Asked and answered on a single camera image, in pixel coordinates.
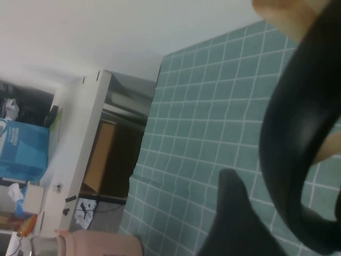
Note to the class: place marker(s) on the brown wooden cabinet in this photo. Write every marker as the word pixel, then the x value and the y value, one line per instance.
pixel 102 157

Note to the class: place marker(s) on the white tissue pack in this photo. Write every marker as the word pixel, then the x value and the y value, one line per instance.
pixel 16 196

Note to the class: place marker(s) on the black headphones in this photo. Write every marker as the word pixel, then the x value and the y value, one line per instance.
pixel 295 128

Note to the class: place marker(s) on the white cabinet panel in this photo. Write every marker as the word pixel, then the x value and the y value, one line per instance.
pixel 82 133

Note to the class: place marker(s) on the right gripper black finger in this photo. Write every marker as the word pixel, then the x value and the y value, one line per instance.
pixel 237 226

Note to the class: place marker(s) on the orange snack packet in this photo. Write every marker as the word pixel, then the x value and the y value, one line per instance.
pixel 28 225

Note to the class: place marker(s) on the green white checked tablecloth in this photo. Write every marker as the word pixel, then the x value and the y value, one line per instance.
pixel 199 133

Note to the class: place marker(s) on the blue cardboard box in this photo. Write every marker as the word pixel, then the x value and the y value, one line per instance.
pixel 24 149

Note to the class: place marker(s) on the white paper sheet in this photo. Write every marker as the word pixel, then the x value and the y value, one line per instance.
pixel 85 213

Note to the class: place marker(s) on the grey metal table frame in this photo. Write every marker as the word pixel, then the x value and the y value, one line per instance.
pixel 130 98

